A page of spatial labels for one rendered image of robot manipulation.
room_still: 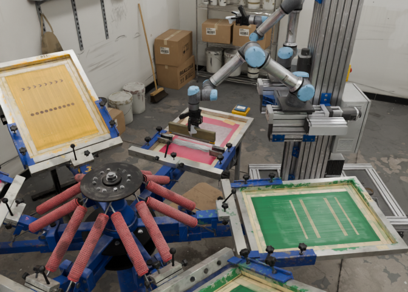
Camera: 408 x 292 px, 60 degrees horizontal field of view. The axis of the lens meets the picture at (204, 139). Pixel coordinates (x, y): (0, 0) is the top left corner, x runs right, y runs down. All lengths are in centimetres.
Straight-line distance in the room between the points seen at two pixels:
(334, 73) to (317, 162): 79
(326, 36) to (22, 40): 276
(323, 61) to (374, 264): 170
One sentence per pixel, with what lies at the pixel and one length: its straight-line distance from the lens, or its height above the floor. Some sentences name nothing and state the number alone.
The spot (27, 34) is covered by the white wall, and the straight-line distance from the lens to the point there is 396.
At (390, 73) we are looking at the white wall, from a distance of 592.
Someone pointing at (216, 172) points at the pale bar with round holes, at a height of 104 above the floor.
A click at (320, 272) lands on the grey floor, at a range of 315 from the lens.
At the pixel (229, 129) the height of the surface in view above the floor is 95.
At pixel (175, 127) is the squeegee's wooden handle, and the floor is 111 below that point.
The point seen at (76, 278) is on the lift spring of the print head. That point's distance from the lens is 168.
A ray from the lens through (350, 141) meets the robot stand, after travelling 304.
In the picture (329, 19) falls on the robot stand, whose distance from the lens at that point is 262.
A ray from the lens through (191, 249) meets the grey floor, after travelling 315.
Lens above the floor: 239
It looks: 32 degrees down
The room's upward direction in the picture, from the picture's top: straight up
